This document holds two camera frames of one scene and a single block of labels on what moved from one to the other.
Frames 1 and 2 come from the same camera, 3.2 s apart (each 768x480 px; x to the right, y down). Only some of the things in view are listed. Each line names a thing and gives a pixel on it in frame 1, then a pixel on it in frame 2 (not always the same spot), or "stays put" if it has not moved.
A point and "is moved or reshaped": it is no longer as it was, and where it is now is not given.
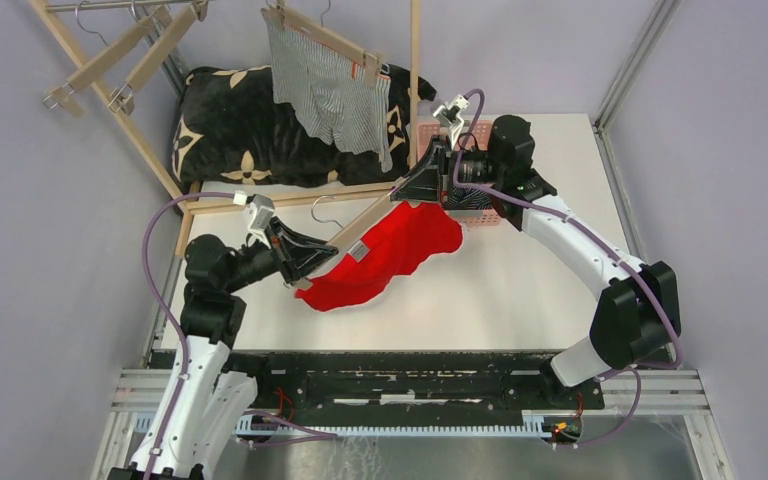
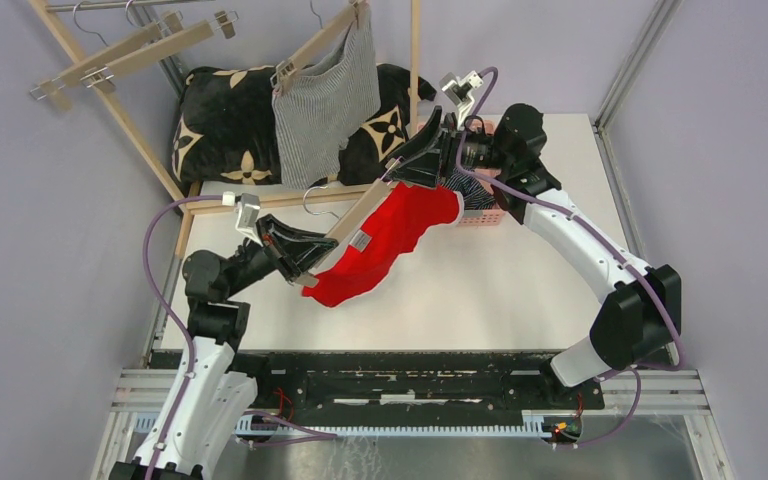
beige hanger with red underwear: x=356 y=232 is moved or reshaped
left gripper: x=300 y=254 stays put
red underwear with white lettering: x=376 y=262 is moved or reshaped
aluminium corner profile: x=652 y=27 stays put
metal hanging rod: x=92 y=6 stays put
